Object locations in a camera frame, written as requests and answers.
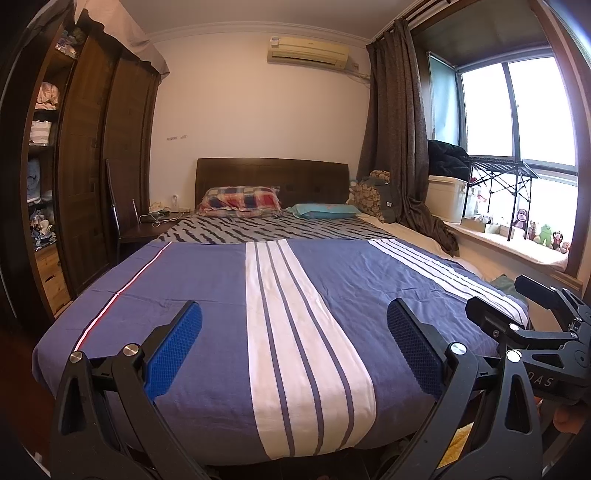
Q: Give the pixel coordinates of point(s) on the purple monkey plush toy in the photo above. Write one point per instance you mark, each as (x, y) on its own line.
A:
(521, 219)

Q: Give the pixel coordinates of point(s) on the floral patterned backpack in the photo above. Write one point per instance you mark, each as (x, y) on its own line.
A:
(374, 196)

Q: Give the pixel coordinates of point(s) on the white storage box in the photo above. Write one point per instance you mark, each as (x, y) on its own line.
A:
(445, 198)

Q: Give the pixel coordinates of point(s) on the black folding rack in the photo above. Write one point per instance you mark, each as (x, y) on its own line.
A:
(498, 165)

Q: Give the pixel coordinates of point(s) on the dark chair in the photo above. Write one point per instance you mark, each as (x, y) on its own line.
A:
(113, 203)

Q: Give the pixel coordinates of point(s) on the brown curtain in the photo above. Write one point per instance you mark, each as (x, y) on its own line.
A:
(397, 138)

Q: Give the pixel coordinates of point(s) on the pink folded clothes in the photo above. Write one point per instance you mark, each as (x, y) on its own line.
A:
(48, 96)

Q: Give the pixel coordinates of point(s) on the green cloth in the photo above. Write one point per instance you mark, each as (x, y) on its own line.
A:
(503, 283)

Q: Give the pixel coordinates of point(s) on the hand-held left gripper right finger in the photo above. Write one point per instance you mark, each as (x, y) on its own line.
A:
(415, 350)

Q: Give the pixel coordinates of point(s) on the blue folded clothes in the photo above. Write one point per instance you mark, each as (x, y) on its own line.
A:
(34, 180)

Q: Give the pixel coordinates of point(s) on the yellow fluffy rug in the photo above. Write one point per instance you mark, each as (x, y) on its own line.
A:
(455, 443)

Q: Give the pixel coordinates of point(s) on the white air conditioner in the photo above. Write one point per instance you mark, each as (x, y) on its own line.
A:
(307, 53)

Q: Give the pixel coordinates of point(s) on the white striped folded clothes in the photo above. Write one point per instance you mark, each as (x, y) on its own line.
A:
(40, 131)

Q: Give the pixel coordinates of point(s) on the person's right hand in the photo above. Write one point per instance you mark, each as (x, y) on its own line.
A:
(570, 419)

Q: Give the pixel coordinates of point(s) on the black jacket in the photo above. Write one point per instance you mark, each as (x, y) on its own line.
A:
(448, 157)

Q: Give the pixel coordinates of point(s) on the dark wooden bed headboard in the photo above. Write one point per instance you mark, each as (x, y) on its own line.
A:
(277, 175)

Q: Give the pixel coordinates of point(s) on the green frog plush toy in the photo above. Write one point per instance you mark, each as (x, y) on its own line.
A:
(545, 234)

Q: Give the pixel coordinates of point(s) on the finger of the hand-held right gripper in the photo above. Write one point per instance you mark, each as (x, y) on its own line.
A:
(489, 318)
(549, 295)

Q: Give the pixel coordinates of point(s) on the red and blue plaid pillow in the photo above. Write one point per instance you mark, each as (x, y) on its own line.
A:
(240, 201)

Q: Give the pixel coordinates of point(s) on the small brown plush toy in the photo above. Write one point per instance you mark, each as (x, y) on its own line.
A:
(560, 241)

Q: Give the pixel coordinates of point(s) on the grey roller blind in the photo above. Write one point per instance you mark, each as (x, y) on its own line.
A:
(443, 97)

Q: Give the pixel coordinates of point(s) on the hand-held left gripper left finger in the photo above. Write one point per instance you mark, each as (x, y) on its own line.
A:
(175, 350)

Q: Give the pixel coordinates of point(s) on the window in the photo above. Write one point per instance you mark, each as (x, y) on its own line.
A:
(489, 110)

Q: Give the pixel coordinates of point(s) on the blue and white striped blanket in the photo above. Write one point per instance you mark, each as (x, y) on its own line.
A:
(207, 286)

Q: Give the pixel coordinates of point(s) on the zebra striped bed sheet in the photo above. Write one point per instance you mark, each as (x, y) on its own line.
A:
(258, 230)

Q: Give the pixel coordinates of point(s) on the dark wooden wardrobe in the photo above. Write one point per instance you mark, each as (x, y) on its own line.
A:
(87, 161)

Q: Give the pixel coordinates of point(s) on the teal pillow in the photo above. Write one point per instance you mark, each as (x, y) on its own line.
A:
(323, 211)

